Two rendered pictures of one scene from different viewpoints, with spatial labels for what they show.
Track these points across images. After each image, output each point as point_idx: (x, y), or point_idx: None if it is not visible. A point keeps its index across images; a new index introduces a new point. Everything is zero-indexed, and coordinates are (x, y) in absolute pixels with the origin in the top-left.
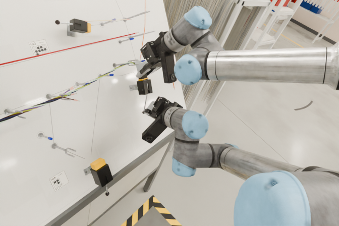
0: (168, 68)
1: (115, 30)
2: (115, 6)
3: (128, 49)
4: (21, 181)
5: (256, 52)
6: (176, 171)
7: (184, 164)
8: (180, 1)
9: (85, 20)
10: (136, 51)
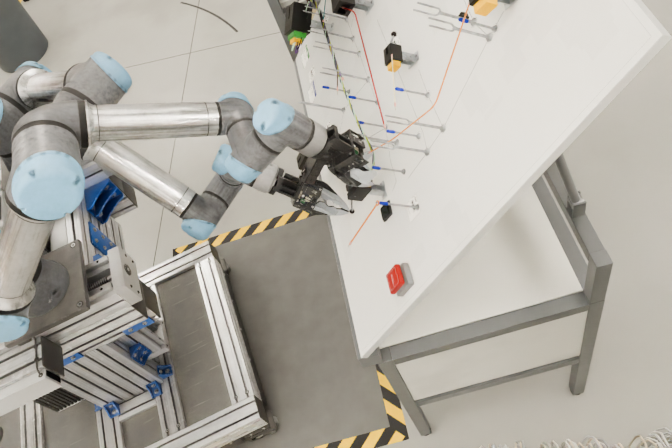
0: (308, 158)
1: (428, 120)
2: (452, 102)
3: (415, 158)
4: (330, 96)
5: (163, 104)
6: None
7: None
8: None
9: (391, 55)
10: (416, 175)
